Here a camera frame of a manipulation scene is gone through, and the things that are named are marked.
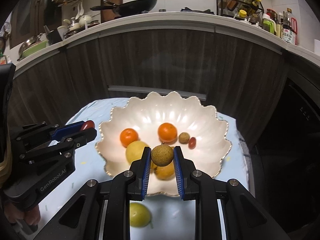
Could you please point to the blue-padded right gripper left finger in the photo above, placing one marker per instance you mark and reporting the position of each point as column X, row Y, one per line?
column 102, row 210

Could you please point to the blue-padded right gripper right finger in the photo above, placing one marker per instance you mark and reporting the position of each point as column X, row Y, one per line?
column 223, row 208

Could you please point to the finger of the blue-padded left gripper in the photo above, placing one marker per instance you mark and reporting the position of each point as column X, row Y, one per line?
column 71, row 142
column 67, row 130

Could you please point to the dark red date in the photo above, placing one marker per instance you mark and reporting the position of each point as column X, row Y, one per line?
column 88, row 124
column 192, row 143

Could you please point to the green round apple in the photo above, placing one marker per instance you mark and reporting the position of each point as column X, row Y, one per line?
column 140, row 216

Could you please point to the orange mandarin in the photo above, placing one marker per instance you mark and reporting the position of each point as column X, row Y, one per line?
column 167, row 132
column 128, row 136

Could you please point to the large yellow lemon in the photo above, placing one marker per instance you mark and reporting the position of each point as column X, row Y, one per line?
column 134, row 151

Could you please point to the yellow-brown mango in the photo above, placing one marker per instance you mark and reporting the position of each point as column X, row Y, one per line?
column 163, row 173

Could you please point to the person's left hand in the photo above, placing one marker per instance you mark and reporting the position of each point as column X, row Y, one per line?
column 12, row 214

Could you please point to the light blue patterned cloth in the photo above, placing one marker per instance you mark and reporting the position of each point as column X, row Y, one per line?
column 172, row 218

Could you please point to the green bowl with steel lid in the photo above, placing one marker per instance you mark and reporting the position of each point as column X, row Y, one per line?
column 31, row 46

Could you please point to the white ceramic teapot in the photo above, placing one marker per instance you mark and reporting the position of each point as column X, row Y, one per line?
column 85, row 20

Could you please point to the black wok pan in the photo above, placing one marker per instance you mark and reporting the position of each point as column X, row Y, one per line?
column 129, row 8

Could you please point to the wooden cutting board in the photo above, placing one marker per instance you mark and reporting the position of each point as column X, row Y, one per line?
column 108, row 15

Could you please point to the green lidded container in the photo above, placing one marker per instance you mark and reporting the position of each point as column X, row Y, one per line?
column 269, row 24

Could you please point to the yellow-capped bottle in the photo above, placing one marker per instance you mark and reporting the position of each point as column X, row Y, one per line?
column 242, row 14

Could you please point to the soy sauce bottle red handle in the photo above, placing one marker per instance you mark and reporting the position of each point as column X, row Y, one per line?
column 289, row 31

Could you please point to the black wire spice rack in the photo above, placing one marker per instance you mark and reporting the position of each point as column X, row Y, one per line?
column 231, row 8

